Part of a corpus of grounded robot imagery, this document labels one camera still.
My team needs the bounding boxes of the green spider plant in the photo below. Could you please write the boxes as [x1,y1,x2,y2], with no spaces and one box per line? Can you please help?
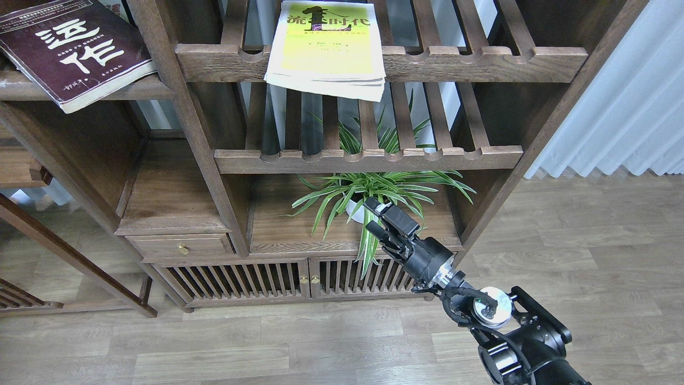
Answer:
[283,107,476,278]

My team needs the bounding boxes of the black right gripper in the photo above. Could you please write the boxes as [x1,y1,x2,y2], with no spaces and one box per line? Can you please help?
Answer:
[363,197,455,289]

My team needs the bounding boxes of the yellow green cover book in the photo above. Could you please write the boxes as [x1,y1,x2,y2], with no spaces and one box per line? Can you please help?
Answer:
[265,1,386,102]

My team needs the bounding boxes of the brass drawer knob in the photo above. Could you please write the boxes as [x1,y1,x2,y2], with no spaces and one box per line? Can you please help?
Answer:
[177,243,190,256]

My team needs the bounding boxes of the white plant pot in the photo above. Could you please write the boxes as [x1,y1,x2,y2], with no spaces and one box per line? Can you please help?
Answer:
[345,199,379,225]

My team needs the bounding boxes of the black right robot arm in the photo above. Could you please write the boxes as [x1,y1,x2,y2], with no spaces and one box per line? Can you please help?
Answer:
[364,197,586,384]

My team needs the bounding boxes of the white pleated curtain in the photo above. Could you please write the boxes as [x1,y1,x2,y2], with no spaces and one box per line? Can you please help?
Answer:
[525,1,683,179]

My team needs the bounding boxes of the dark maroon cover book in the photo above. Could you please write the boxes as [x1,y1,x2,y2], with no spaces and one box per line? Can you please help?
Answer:
[1,1,157,114]

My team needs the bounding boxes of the dark wooden bookshelf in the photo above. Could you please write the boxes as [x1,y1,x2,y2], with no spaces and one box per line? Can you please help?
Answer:
[2,1,647,312]

